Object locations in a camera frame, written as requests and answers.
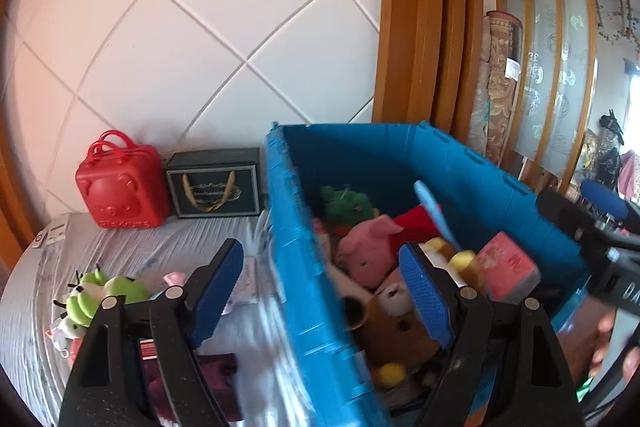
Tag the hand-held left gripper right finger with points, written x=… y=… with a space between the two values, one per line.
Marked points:
x=425 y=294

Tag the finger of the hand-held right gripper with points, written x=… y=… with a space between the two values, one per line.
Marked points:
x=565 y=212
x=607 y=202

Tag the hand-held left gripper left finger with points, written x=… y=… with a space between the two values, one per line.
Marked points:
x=220 y=289

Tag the pink tissue pack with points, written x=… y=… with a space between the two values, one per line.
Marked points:
x=510 y=264

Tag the blue plastic storage crate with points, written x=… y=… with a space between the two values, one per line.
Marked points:
x=310 y=307

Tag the grey covered desktop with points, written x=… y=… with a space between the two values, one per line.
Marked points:
x=130 y=247

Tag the person's right hand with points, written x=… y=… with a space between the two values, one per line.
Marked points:
x=602 y=342

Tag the yellow plush piece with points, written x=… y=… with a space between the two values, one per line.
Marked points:
x=461 y=263

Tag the brown bear plush toy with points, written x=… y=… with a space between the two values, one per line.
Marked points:
x=400 y=337

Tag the pink pig plush toy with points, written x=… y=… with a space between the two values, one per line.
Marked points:
x=367 y=252

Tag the red cloth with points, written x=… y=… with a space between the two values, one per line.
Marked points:
x=415 y=219

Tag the white tube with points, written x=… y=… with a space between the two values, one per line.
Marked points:
x=347 y=279

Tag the dark maroon pouch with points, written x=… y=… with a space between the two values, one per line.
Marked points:
x=215 y=369

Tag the yellow plush ball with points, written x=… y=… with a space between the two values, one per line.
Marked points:
x=391 y=374

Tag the dark green plush toy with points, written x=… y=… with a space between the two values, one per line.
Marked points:
x=347 y=207

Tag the green caterpillar toy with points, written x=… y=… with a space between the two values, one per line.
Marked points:
x=95 y=294

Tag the rolled patterned carpet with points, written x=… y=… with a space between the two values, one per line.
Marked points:
x=500 y=97

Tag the wooden frosted glass partition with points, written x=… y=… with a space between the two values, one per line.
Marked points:
x=550 y=72

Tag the red bear carry case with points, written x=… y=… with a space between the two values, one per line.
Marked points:
x=122 y=187

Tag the small white red toy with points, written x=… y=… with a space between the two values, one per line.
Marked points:
x=65 y=337

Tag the white remote control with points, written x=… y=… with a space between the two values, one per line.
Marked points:
x=50 y=232

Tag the wooden side frame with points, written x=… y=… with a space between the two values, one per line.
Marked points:
x=12 y=202

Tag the wooden door frame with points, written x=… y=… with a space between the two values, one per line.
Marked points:
x=420 y=32

